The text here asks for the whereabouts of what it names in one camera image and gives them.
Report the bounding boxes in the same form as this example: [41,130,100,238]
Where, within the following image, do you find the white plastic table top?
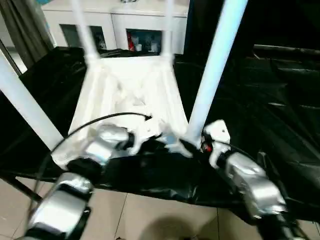
[50,53,194,171]

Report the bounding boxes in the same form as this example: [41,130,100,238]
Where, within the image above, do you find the white plastic table leg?
[70,0,99,64]
[186,0,249,149]
[0,53,65,149]
[160,0,176,64]

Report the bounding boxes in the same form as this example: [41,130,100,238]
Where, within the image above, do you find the black mat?
[0,46,320,226]

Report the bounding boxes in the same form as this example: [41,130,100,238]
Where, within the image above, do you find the small red item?
[126,32,135,51]

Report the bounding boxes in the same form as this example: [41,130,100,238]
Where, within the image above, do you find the long black bar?
[253,43,320,55]

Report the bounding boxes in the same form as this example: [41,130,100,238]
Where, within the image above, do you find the white cabinet with glass doors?
[40,0,189,55]

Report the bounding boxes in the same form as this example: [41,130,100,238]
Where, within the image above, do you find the black work table leg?
[0,174,44,203]

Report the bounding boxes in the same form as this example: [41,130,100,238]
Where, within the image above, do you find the grey curtain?
[0,0,55,69]

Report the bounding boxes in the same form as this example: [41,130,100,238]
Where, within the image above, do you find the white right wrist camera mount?
[201,118,232,168]

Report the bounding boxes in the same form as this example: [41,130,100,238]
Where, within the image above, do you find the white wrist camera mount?
[126,116,161,155]
[201,118,232,168]

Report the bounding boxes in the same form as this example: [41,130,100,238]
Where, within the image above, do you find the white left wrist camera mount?
[126,116,161,155]

